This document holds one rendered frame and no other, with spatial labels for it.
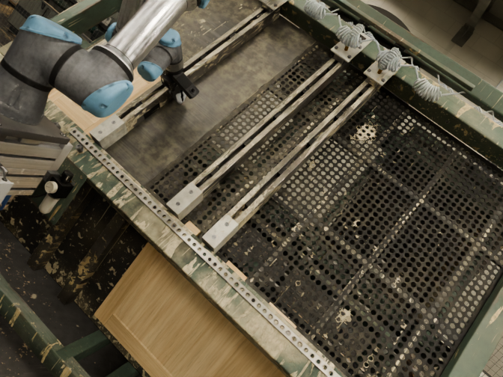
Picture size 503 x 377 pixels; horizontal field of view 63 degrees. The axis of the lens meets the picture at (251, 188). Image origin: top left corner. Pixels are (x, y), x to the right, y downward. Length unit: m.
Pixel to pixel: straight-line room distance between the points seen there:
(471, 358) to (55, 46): 1.51
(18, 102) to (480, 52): 6.30
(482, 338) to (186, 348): 1.09
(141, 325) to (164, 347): 0.13
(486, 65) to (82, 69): 6.18
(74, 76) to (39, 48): 0.09
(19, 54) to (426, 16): 6.26
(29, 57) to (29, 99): 0.10
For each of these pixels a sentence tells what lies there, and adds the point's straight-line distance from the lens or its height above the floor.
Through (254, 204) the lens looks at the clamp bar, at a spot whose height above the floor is 1.11.
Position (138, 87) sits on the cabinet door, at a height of 1.14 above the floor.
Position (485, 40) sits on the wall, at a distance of 6.87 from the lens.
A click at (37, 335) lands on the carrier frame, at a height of 0.17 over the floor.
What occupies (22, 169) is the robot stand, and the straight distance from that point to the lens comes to 1.22.
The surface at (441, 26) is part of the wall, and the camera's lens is 6.86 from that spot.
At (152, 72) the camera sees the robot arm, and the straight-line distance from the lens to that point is 1.47.
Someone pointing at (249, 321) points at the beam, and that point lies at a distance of 1.40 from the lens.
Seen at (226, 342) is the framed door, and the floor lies 0.60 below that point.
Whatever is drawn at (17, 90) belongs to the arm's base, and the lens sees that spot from 1.08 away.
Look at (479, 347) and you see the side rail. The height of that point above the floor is 1.22.
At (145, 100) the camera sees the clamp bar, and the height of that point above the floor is 1.13.
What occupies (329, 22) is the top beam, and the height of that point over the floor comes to 1.89.
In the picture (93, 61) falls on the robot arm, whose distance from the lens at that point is 1.04.
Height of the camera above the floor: 1.41
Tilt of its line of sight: 10 degrees down
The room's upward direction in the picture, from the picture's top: 38 degrees clockwise
